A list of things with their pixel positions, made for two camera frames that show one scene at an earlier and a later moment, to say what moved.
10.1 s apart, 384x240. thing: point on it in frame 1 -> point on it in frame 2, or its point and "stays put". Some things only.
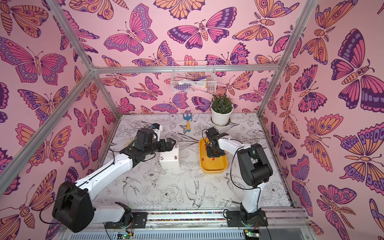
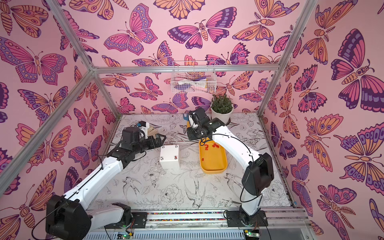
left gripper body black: x=160 y=147 -> x=145 y=145
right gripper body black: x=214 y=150 -> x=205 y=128
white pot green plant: x=222 y=109 stays put
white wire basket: x=193 y=77 stays put
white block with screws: x=170 y=159 stays put
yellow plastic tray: x=211 y=165 stays put
